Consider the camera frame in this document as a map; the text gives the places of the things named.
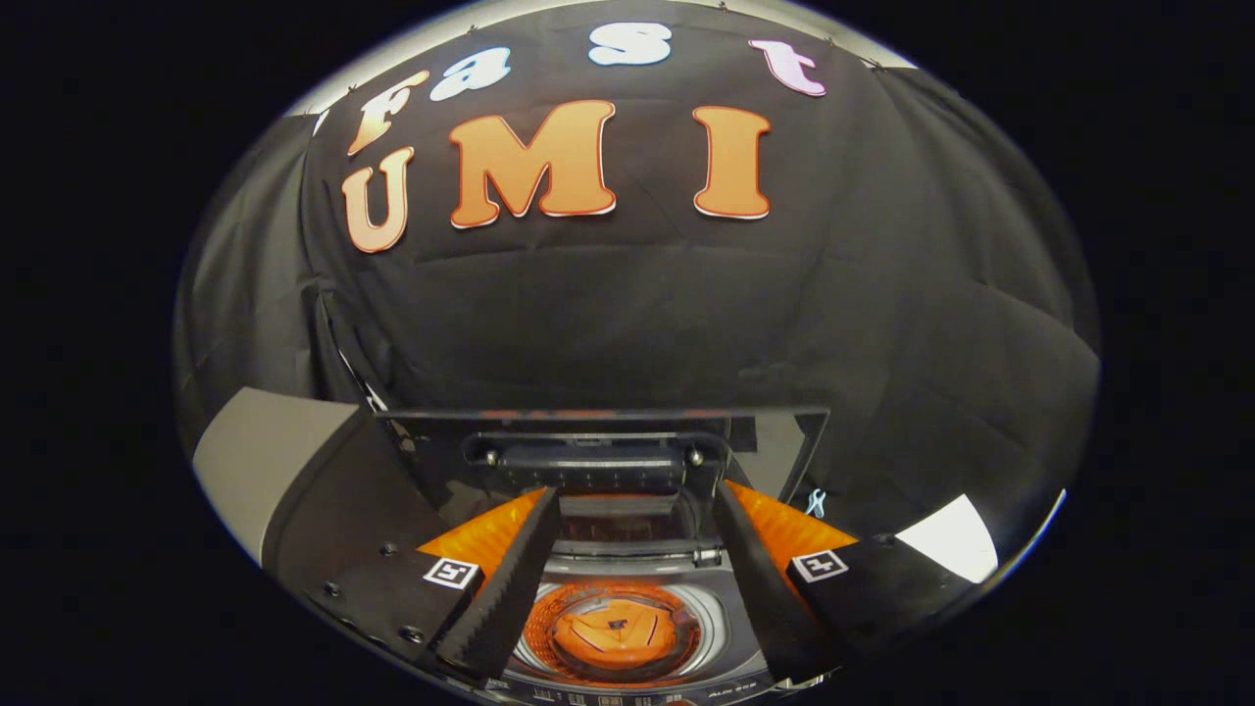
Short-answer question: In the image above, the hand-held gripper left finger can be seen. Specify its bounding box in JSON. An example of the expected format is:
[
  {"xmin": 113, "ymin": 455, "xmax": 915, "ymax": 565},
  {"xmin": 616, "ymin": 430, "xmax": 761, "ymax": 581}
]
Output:
[{"xmin": 304, "ymin": 487, "xmax": 562, "ymax": 685}]

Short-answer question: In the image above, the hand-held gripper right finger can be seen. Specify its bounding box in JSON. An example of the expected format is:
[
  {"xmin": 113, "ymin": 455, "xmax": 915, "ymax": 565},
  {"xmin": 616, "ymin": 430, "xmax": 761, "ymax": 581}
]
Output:
[{"xmin": 713, "ymin": 480, "xmax": 981, "ymax": 684}]

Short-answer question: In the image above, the yellow garment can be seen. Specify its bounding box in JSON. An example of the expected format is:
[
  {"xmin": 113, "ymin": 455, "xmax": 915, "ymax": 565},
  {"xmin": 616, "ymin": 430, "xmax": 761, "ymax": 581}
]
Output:
[{"xmin": 525, "ymin": 583, "xmax": 702, "ymax": 684}]

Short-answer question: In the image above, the white sheet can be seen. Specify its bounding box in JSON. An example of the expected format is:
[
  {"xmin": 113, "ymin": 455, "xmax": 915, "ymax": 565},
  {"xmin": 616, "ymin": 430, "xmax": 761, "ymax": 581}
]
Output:
[{"xmin": 897, "ymin": 495, "xmax": 999, "ymax": 584}]

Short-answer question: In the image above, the grey board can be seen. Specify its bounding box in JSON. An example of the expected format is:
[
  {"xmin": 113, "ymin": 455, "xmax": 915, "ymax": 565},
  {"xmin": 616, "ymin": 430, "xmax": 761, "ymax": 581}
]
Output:
[{"xmin": 193, "ymin": 387, "xmax": 442, "ymax": 589}]

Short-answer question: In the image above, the black backdrop cloth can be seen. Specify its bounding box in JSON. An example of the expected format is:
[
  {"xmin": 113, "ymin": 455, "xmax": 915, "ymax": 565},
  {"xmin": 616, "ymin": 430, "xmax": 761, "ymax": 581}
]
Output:
[{"xmin": 175, "ymin": 0, "xmax": 1101, "ymax": 589}]

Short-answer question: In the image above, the thin dark cable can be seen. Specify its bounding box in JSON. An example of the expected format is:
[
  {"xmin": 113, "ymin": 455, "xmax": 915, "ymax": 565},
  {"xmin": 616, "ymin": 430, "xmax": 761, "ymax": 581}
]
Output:
[{"xmin": 314, "ymin": 289, "xmax": 393, "ymax": 413}]

